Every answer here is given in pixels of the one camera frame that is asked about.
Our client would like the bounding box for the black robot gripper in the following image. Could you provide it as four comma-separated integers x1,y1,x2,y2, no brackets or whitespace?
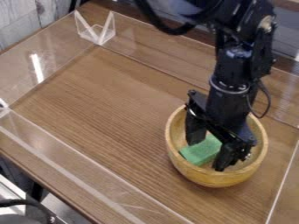
184,78,257,172

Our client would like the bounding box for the green rectangular block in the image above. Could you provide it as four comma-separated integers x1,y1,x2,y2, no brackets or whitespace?
178,134,221,166

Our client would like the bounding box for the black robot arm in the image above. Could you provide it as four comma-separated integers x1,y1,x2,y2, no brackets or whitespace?
134,0,276,172

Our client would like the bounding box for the brown wooden bowl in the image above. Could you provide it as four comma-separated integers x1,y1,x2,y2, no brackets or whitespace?
164,106,268,188

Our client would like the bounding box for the clear acrylic tray wall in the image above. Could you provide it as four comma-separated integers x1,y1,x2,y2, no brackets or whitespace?
0,99,194,224

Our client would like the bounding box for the black metal base plate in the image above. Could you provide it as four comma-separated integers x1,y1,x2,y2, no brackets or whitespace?
24,192,92,224

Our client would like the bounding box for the clear acrylic corner bracket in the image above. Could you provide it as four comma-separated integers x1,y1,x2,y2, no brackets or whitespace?
73,10,116,46

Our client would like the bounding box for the black cable on floor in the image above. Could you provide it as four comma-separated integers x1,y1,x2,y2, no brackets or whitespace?
0,199,57,224

